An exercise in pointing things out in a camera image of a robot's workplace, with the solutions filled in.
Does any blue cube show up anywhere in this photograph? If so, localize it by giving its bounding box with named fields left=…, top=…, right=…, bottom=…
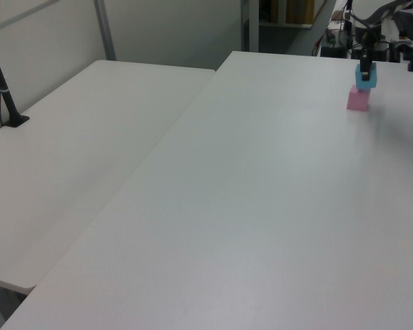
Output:
left=354, top=63, right=379, bottom=91

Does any shelf with yellow boxes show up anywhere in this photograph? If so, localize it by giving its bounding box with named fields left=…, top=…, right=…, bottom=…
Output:
left=268, top=0, right=328, bottom=29

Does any pink cube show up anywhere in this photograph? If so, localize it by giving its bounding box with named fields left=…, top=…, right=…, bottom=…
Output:
left=346, top=85, right=371, bottom=113

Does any grey metal post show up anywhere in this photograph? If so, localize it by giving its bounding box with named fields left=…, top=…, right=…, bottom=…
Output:
left=94, top=0, right=117, bottom=62
left=240, top=0, right=262, bottom=53

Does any black electronics box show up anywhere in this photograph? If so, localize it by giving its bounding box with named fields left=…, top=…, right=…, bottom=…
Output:
left=320, top=43, right=346, bottom=58

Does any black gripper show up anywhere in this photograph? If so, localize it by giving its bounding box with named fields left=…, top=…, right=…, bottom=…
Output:
left=359, top=31, right=377, bottom=82

